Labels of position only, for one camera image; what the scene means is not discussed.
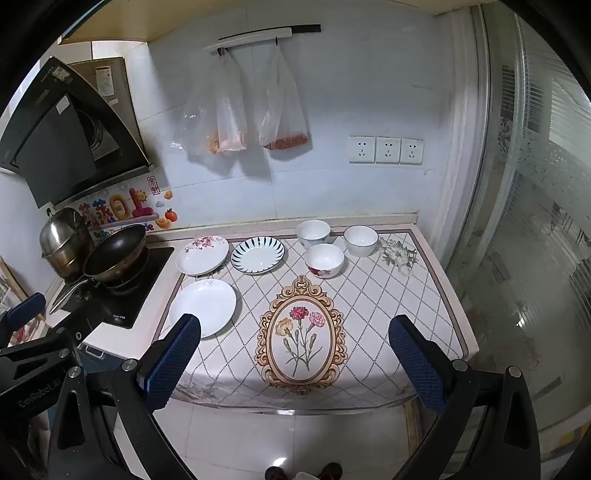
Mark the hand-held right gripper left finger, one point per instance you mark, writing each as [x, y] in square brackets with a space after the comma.
[173, 357]

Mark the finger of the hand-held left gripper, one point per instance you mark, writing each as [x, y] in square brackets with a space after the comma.
[25, 309]

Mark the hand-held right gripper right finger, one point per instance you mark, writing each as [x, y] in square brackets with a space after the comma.
[415, 364]

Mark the plain white plate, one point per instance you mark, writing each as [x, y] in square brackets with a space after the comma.
[203, 307]

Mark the pink floral plate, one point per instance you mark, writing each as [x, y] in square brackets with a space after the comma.
[203, 258]

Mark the blue striped plate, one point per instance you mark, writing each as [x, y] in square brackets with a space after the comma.
[257, 255]

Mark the black rimmed white bowl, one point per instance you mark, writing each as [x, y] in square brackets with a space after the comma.
[361, 240]

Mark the red flower bowl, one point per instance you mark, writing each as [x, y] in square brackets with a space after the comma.
[324, 261]

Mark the blue dotted bowl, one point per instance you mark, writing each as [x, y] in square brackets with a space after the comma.
[313, 230]

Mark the wooden board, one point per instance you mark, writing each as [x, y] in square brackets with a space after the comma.
[11, 281]

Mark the printed floral table mat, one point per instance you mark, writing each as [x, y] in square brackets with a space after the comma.
[378, 304]

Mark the black induction cooktop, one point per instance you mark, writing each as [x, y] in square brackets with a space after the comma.
[117, 304]

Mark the stainless steel pot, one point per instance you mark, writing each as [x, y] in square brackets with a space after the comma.
[60, 235]

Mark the dark frying pan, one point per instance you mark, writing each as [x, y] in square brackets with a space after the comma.
[115, 251]

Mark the dark brown shoe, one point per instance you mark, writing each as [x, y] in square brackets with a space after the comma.
[276, 474]
[330, 471]

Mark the black range hood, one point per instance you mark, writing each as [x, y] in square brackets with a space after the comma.
[51, 138]

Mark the frosted glass sliding door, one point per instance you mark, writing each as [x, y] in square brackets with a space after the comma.
[531, 230]

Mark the clear plastic bag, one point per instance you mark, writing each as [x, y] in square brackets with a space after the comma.
[196, 120]
[231, 120]

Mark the clear bag with red contents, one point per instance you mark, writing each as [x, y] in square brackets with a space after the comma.
[284, 124]

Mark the colourful wall sticker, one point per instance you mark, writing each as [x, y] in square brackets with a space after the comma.
[124, 207]

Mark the white wall socket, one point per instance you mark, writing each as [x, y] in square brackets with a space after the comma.
[388, 150]
[361, 149]
[412, 151]

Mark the wooden wall cabinet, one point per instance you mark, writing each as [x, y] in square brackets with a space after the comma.
[115, 27]

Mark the white wall hook rail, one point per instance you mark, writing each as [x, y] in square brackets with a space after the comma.
[249, 40]

